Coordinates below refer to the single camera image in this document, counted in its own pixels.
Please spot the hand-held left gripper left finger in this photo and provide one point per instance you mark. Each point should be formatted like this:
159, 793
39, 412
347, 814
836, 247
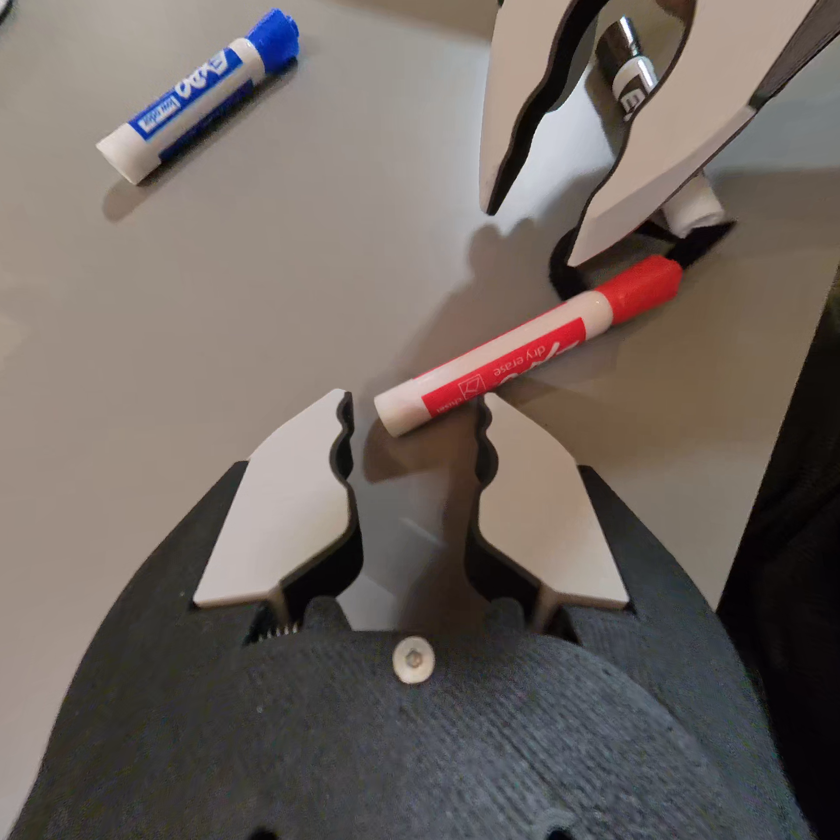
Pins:
282, 512

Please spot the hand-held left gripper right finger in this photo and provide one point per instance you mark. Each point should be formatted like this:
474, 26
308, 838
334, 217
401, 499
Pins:
544, 518

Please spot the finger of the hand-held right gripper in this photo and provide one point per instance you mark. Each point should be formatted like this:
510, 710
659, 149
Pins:
715, 79
518, 65

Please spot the black dry erase marker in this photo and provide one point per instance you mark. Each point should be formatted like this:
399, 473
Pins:
623, 49

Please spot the red dry erase marker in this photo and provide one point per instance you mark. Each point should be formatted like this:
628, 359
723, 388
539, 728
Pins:
499, 354

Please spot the blue dry erase marker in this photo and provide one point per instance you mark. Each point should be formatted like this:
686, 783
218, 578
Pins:
190, 92

